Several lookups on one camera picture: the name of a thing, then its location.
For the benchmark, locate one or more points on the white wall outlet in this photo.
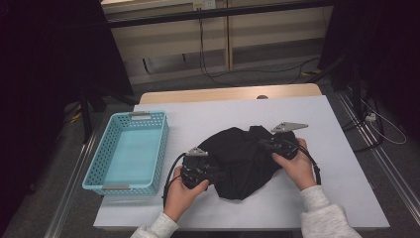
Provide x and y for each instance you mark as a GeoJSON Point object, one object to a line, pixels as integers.
{"type": "Point", "coordinates": [204, 4]}

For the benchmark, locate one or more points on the light blue plastic basket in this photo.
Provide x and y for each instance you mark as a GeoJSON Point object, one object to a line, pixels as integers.
{"type": "Point", "coordinates": [128, 155]}

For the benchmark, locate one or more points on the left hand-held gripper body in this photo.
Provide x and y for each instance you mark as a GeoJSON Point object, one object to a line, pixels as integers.
{"type": "Point", "coordinates": [193, 168]}

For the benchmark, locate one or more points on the person's right hand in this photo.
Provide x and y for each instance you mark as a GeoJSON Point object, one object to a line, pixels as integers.
{"type": "Point", "coordinates": [298, 168]}

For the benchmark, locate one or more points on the black curtain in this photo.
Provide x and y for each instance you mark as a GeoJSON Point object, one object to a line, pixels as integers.
{"type": "Point", "coordinates": [389, 49]}
{"type": "Point", "coordinates": [39, 82]}

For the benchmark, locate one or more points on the person's left hand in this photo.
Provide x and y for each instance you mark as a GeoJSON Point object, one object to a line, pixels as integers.
{"type": "Point", "coordinates": [180, 198]}

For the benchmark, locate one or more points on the white table cover board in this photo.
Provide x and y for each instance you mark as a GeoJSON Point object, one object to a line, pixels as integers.
{"type": "Point", "coordinates": [231, 112]}

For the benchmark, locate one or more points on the black horizontal bar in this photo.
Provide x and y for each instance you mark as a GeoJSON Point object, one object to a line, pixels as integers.
{"type": "Point", "coordinates": [214, 14]}

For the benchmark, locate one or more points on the black short pants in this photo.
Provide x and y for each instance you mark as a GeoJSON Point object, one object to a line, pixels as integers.
{"type": "Point", "coordinates": [244, 165]}

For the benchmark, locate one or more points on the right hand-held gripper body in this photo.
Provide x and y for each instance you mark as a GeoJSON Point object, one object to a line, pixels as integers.
{"type": "Point", "coordinates": [284, 148]}

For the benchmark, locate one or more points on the aluminium floor rail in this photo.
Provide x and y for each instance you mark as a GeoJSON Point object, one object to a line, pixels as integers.
{"type": "Point", "coordinates": [396, 172]}
{"type": "Point", "coordinates": [71, 185]}

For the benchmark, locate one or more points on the beige wooden cabinet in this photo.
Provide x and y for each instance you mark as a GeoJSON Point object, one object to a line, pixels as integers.
{"type": "Point", "coordinates": [171, 36]}

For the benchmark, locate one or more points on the round grey table grommet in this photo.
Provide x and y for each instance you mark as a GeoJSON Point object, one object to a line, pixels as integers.
{"type": "Point", "coordinates": [262, 97]}

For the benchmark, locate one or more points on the light wooden table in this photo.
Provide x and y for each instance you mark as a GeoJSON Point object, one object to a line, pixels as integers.
{"type": "Point", "coordinates": [214, 94]}

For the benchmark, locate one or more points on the white power plug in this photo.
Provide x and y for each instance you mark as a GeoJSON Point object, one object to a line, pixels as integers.
{"type": "Point", "coordinates": [370, 116]}

